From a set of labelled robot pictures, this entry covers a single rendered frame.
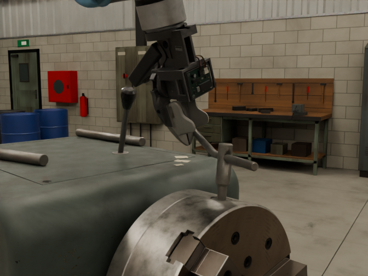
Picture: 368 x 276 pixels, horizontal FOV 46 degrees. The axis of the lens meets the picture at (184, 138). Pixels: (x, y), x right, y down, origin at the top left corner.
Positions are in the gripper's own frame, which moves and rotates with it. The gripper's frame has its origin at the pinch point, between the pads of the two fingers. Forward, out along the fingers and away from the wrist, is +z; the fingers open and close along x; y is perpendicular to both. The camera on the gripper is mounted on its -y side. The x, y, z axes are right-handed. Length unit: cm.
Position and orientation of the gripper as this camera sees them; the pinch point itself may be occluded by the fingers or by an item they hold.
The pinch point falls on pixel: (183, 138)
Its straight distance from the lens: 78.4
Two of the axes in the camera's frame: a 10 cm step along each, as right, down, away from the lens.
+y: 7.1, 1.0, -7.0
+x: 6.7, -4.1, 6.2
